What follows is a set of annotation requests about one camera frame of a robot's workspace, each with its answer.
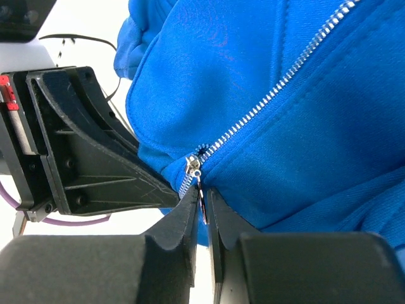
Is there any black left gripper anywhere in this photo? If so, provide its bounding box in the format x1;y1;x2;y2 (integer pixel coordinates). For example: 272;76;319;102
1;66;178;222

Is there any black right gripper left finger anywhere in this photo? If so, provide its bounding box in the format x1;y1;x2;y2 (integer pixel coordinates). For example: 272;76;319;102
1;188;198;303

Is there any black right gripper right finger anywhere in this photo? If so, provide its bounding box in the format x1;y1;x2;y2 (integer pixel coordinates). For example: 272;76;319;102
206;189;404;303

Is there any silver zipper pull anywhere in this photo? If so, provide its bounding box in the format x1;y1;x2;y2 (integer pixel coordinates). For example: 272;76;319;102
185;155;208;224

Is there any blue zip-up jacket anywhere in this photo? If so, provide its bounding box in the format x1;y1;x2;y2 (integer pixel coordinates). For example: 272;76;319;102
114;1;404;250

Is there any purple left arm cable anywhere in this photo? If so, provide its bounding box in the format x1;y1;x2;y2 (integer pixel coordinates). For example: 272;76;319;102
0;180;111;227

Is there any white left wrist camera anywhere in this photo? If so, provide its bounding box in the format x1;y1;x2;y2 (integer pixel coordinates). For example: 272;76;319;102
1;0;56;73

